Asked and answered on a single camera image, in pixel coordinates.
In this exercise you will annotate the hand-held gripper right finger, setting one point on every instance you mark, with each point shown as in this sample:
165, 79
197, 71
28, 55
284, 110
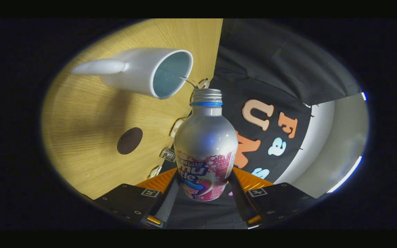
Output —
241, 199

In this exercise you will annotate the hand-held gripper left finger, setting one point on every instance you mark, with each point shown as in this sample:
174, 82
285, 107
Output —
167, 203

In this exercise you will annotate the silver juice bottle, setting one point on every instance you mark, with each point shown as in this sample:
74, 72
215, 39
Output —
205, 137

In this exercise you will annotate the brown round coaster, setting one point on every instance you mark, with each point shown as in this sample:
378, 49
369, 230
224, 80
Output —
129, 141

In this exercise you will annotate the white cup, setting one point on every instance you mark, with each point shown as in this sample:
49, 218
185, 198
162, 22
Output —
140, 74

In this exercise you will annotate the white divided tray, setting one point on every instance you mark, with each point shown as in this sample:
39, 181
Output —
155, 171

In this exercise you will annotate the white toaster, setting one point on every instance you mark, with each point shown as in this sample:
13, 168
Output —
176, 127

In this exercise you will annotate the wooden table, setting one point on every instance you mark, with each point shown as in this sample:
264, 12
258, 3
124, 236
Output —
88, 137

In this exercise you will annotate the long ceiling light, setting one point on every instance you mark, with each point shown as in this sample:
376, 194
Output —
346, 174

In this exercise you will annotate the white round plate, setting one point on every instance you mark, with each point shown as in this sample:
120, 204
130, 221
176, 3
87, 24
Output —
204, 83

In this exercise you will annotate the black backdrop cloth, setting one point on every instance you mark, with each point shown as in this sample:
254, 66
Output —
271, 62

